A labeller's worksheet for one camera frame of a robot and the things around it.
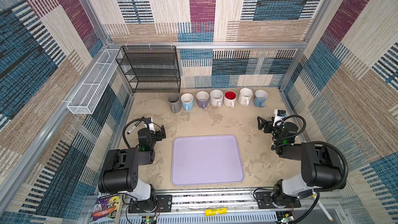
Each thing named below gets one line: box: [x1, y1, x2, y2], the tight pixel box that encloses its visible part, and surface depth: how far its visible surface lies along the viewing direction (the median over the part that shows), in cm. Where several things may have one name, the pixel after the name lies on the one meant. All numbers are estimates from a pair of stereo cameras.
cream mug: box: [209, 89, 224, 108], surface depth 107 cm
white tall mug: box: [238, 87, 253, 107], surface depth 107 cm
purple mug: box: [195, 90, 210, 109], surface depth 107 cm
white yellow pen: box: [311, 194, 334, 222], surface depth 71 cm
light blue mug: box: [180, 92, 194, 111], surface depth 105 cm
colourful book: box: [89, 192, 122, 224], surface depth 71 cm
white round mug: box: [223, 90, 237, 108], surface depth 108 cm
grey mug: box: [167, 93, 181, 114], surface depth 104 cm
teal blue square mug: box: [253, 89, 268, 108], surface depth 107 cm
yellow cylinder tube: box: [204, 206, 227, 217], surface depth 71 cm
